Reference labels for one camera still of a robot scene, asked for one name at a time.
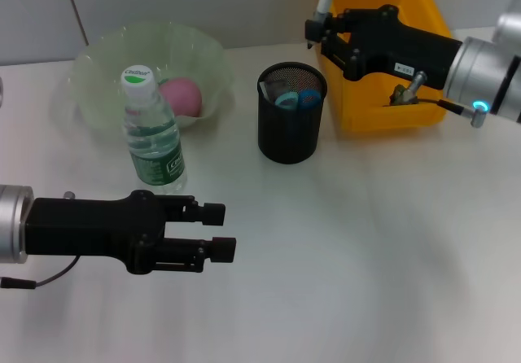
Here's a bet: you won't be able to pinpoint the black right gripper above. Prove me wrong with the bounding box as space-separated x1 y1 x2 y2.
304 5 465 91

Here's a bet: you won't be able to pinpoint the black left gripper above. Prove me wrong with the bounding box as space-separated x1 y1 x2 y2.
24 190 227 275

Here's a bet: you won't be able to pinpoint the blue child scissors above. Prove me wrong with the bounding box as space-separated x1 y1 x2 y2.
274 89 322 114

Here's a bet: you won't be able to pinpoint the clear plastic ruler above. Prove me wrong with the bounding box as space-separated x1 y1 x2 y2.
260 78 289 106

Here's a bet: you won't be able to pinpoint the clear water bottle green label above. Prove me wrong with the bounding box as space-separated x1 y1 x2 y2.
120 66 189 195

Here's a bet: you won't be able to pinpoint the green plastic wrapper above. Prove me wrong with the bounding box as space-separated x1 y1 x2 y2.
382 84 420 107

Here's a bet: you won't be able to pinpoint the pink toy peach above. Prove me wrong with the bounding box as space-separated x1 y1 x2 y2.
157 77 204 118

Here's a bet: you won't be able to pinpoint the black mesh pen holder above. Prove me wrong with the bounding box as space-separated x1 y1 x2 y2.
256 62 328 165

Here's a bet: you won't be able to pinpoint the translucent green plastic fruit bowl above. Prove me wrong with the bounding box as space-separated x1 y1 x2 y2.
74 20 236 134

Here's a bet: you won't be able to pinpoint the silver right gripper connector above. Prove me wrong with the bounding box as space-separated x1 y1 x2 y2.
405 71 428 98

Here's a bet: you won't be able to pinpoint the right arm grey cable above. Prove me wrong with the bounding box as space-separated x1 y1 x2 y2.
418 96 489 129

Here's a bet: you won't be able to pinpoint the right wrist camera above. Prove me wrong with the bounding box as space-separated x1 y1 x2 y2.
492 11 521 46

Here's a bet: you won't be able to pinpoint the left arm cable with plug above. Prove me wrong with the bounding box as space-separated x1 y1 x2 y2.
0 255 81 290

